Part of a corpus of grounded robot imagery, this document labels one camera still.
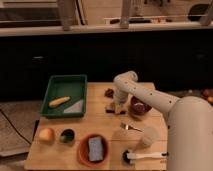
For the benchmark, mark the white dish brush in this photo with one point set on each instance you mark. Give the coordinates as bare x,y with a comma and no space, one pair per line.
130,157

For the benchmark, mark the dark green cup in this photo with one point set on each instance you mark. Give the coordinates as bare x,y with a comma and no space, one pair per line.
67,136

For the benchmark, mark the orange plate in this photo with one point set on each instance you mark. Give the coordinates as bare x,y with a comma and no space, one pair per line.
83,151

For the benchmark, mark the black whiteboard eraser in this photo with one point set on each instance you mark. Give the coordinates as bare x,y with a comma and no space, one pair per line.
110,108

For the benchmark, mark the grey triangular cloth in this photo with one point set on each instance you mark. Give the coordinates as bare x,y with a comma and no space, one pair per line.
75,108

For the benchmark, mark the blue sponge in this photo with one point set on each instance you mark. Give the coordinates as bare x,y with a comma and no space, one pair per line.
95,149

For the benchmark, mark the dark brown bowl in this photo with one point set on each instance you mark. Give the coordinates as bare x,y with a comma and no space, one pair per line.
139,107

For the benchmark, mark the yellow red apple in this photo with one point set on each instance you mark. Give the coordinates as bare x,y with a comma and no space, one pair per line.
47,135

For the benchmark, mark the green plastic tray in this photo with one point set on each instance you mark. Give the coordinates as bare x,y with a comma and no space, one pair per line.
74,86

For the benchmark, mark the brown grape bunch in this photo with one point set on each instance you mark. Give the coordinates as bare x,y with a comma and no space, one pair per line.
109,93

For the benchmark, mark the yellow corn cob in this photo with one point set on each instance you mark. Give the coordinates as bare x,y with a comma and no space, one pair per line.
56,102

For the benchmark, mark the silver fork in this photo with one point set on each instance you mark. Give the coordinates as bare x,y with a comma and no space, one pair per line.
129,127

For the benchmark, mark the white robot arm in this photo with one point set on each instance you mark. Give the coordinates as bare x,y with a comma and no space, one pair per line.
189,120

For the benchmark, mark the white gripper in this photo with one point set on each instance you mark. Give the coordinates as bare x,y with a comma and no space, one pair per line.
119,101

